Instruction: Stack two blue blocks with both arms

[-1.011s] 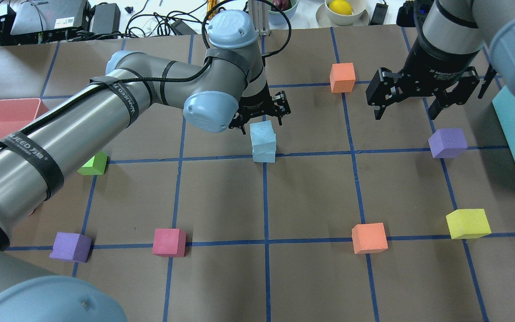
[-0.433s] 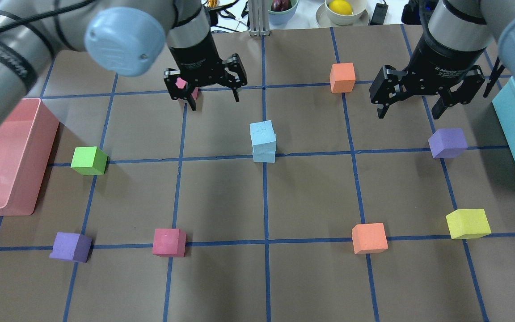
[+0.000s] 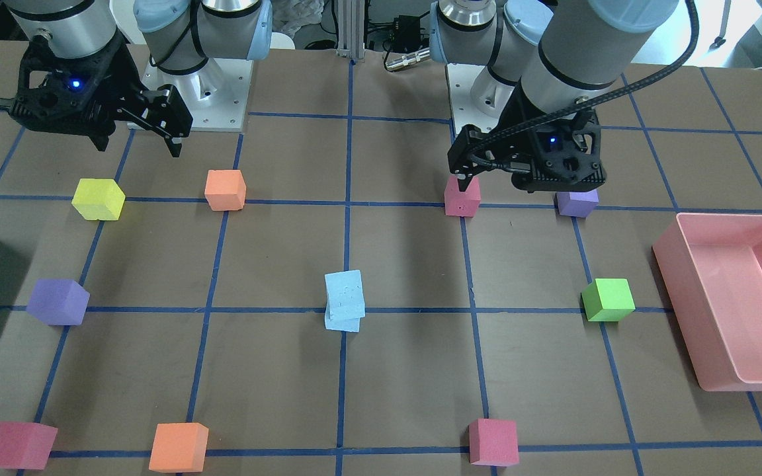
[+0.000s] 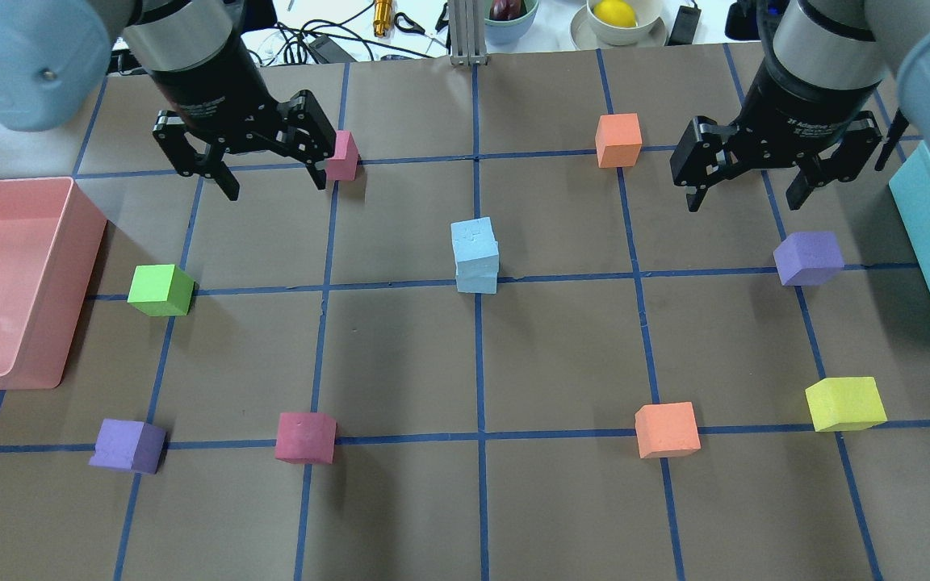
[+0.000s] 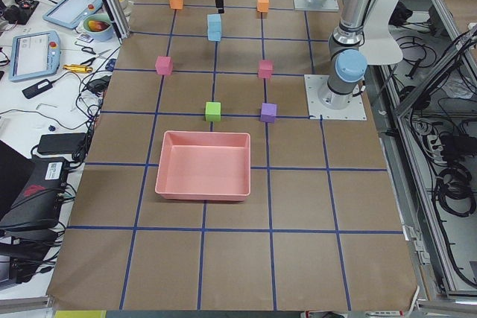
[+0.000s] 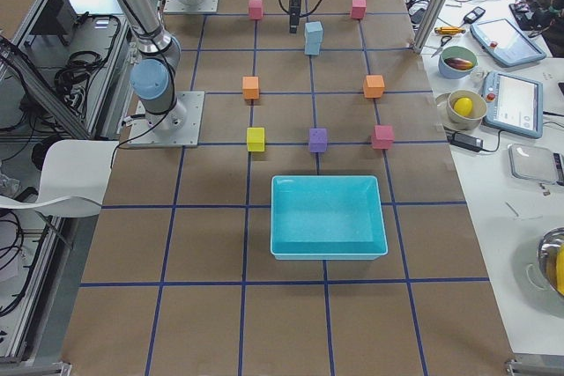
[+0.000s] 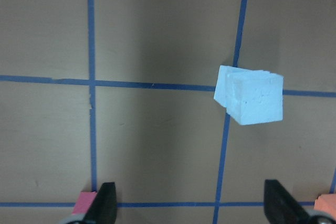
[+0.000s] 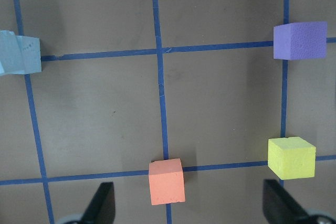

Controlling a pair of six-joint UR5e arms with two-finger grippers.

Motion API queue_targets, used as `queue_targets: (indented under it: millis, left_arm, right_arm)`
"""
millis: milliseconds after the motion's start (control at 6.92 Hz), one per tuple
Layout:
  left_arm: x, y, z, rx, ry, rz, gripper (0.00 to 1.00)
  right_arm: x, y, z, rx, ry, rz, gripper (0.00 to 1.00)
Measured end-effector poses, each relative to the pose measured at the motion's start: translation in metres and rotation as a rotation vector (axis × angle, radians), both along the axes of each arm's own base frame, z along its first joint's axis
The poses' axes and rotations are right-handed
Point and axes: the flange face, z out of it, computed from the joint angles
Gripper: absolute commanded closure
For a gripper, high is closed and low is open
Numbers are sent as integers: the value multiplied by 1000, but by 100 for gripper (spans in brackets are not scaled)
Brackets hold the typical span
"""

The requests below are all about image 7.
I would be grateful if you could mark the far middle red block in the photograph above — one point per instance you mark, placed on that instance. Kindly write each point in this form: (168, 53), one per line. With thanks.
(83, 202)

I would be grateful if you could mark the far orange foam block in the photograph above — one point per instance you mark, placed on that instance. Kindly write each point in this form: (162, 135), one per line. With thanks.
(326, 203)

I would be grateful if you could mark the light blue block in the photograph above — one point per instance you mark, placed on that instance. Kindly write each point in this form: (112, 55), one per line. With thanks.
(254, 97)
(220, 89)

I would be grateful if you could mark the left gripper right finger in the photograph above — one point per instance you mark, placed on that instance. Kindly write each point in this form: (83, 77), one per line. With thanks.
(280, 207)

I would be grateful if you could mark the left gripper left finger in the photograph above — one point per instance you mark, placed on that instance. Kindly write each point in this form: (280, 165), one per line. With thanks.
(103, 209)

